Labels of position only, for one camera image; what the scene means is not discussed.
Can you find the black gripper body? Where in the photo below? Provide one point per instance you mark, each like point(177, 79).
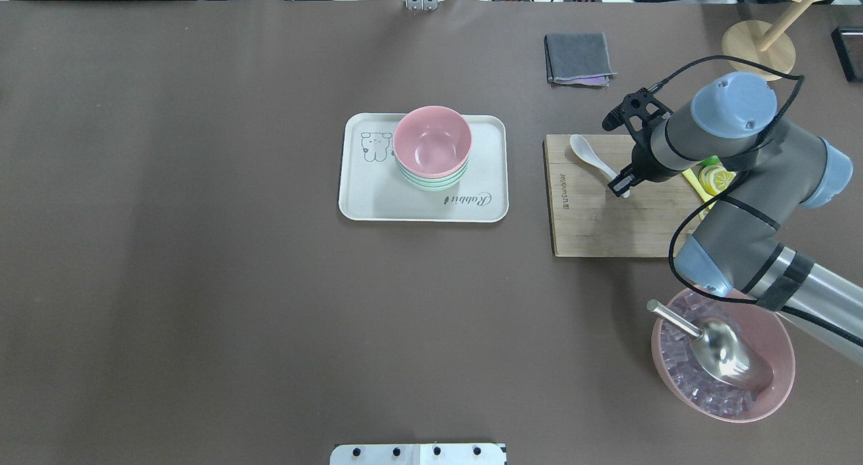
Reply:
point(638, 167)

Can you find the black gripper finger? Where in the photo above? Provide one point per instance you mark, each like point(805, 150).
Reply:
point(621, 184)

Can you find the white ceramic spoon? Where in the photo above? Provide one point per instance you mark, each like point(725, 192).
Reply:
point(584, 151)

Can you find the small pink bowl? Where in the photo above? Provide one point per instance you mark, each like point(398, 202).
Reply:
point(432, 142)

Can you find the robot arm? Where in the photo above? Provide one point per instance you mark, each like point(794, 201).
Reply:
point(778, 167)

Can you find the large pink ice bowl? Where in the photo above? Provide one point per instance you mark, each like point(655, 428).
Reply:
point(765, 333)

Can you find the purple cloth under grey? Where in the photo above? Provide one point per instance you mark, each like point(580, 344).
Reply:
point(592, 81)

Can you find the bamboo cutting board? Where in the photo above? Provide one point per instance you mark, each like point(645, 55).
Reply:
point(589, 221)

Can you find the yellow plastic knife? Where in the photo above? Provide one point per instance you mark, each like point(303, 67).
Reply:
point(696, 185)

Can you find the green lime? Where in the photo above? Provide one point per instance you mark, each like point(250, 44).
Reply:
point(713, 160)

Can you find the stacked lemon slices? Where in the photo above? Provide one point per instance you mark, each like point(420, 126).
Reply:
point(715, 178)

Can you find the folded grey cloth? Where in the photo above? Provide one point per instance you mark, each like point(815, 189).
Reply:
point(569, 56)

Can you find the wooden cup rack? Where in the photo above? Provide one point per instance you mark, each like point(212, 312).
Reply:
point(762, 47)

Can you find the stacked green bowls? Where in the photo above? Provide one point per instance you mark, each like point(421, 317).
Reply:
point(437, 184)

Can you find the metal ice scoop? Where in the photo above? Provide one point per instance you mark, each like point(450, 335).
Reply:
point(719, 350)

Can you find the clear ice cubes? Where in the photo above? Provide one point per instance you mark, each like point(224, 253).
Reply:
point(696, 385)

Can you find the cream rabbit tray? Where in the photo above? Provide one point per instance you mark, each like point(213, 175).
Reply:
point(373, 188)

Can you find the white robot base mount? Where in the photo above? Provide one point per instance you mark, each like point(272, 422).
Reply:
point(420, 453)

